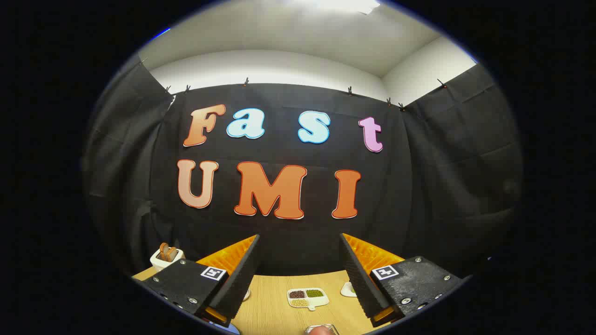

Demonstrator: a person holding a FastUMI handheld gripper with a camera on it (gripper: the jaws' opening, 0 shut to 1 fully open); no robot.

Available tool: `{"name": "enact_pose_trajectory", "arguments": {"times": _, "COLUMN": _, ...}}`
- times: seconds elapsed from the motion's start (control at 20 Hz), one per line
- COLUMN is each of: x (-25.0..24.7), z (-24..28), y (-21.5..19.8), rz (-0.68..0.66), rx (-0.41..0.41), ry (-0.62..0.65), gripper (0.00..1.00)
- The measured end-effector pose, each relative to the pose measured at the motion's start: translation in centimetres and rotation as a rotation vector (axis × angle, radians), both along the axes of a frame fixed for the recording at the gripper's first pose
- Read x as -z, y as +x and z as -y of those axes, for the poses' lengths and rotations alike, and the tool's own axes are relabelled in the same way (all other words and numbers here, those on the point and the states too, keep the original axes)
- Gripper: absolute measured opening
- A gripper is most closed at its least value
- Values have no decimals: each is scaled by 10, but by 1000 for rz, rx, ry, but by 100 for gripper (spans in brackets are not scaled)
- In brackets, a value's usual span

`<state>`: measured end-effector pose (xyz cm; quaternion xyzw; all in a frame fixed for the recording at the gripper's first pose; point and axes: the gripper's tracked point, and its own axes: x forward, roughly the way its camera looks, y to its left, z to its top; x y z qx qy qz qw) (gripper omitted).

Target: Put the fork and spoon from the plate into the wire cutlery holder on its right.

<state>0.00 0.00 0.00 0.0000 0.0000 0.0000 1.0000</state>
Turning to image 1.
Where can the toasted bread slice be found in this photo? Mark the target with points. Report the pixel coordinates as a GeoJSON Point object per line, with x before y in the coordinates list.
{"type": "Point", "coordinates": [164, 252]}
{"type": "Point", "coordinates": [173, 254]}

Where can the yellow beans pile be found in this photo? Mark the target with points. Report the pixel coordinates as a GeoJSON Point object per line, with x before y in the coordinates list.
{"type": "Point", "coordinates": [300, 302]}

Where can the row of black clips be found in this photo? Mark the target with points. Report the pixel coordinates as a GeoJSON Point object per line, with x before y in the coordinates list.
{"type": "Point", "coordinates": [246, 82]}

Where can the small white saucer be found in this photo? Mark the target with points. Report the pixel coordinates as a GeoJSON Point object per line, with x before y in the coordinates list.
{"type": "Point", "coordinates": [347, 289]}

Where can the white toaster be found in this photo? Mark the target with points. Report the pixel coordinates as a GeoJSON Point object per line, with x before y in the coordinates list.
{"type": "Point", "coordinates": [160, 263]}

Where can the dark brown beans pile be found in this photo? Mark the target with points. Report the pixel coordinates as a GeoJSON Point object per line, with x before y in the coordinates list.
{"type": "Point", "coordinates": [297, 294]}

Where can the oval white food plate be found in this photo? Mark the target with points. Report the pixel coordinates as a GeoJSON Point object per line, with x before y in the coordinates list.
{"type": "Point", "coordinates": [246, 295]}

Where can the green beans pile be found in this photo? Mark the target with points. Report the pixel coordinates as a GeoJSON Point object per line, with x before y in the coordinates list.
{"type": "Point", "coordinates": [314, 293]}

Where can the white divided dish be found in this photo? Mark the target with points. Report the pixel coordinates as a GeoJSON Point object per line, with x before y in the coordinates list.
{"type": "Point", "coordinates": [308, 300]}

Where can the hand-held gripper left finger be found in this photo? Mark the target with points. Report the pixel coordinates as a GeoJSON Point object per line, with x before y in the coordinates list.
{"type": "Point", "coordinates": [242, 279]}

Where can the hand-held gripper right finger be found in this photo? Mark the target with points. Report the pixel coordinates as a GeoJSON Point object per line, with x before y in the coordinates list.
{"type": "Point", "coordinates": [361, 284]}

